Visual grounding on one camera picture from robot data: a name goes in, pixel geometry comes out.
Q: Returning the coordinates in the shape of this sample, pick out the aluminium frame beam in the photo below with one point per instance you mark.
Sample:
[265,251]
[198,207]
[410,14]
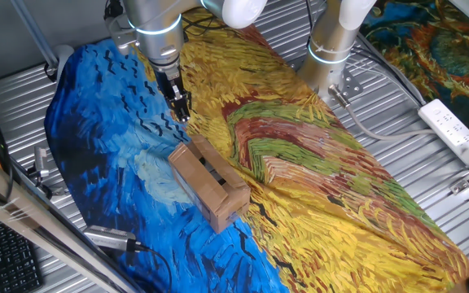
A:
[35,219]

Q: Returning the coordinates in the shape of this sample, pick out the grey stand pole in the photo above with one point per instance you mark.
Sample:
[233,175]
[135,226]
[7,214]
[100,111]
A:
[35,32]

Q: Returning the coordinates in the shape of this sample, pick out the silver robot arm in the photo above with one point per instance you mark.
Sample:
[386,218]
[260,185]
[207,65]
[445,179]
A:
[161,32]

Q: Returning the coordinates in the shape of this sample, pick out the silver depth camera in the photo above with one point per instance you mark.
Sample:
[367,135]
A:
[108,239]

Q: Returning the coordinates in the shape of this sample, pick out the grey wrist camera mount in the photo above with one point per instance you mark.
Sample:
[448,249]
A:
[120,34]

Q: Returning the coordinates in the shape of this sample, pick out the white power strip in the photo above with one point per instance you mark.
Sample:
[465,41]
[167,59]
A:
[454,132]

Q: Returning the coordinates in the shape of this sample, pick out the black keyboard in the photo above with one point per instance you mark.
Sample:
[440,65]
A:
[12,260]

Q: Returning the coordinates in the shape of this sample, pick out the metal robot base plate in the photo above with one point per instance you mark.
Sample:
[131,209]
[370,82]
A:
[350,86]

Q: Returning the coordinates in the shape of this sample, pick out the blue yellow painted cloth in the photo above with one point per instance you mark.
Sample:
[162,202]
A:
[299,183]

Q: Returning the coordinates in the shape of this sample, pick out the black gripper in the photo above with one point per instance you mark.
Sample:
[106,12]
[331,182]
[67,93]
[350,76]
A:
[169,86]

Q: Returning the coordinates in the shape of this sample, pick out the dark floral painted cloth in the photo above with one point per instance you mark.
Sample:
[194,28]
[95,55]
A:
[434,57]

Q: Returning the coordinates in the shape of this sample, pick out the brown cardboard box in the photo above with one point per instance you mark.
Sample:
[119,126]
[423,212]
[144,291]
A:
[208,191]

